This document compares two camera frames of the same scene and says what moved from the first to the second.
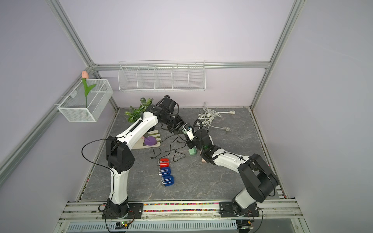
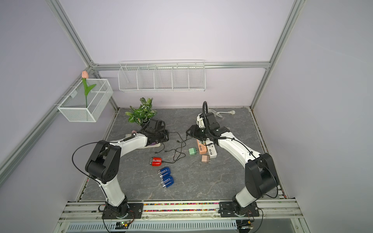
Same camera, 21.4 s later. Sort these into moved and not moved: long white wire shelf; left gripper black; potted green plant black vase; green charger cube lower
Moved: left gripper black
Not moved: long white wire shelf; green charger cube lower; potted green plant black vase
